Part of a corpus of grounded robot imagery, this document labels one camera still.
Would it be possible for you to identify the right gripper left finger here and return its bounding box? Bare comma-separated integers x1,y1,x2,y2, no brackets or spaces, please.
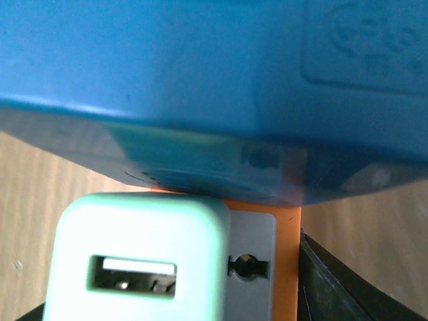
16,302,45,321

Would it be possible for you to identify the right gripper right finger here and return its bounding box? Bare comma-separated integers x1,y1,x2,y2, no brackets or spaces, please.
297,232,426,321

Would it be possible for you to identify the orange power strip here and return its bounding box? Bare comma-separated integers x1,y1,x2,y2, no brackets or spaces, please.
148,146,308,321

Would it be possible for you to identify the green cube adapter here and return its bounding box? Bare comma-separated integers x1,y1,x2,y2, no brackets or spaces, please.
43,193,231,320

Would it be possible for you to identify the blue cube adapter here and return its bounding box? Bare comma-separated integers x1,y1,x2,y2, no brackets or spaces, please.
1,1,427,206

